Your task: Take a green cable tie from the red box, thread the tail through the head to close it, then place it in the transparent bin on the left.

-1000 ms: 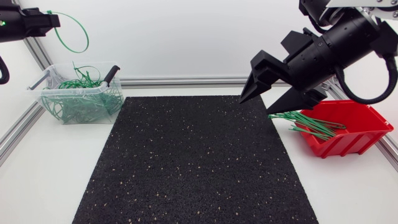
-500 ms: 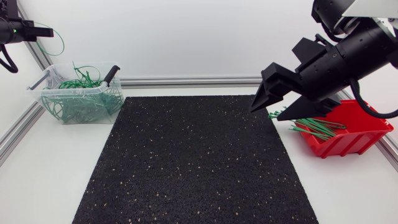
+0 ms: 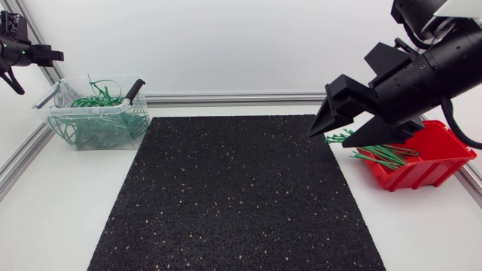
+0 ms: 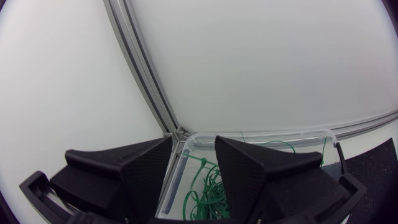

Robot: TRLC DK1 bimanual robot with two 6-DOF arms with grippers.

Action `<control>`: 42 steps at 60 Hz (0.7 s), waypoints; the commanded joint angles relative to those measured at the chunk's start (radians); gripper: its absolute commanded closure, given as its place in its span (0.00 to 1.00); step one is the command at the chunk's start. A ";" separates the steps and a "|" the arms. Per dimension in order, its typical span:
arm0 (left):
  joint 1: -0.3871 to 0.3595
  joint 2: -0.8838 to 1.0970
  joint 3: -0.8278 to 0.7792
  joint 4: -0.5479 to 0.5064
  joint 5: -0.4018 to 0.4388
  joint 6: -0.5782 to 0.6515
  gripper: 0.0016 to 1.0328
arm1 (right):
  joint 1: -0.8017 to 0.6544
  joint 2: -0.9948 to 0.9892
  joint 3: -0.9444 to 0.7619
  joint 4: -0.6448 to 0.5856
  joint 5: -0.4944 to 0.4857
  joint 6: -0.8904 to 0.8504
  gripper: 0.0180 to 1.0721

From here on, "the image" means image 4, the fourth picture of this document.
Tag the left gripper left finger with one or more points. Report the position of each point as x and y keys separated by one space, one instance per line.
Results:
x=124 y=180

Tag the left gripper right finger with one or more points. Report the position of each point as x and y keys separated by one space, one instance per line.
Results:
x=264 y=183

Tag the clear plastic bin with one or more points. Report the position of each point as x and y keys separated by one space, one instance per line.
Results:
x=192 y=146

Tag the black speckled mat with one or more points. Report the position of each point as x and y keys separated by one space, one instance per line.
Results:
x=373 y=174

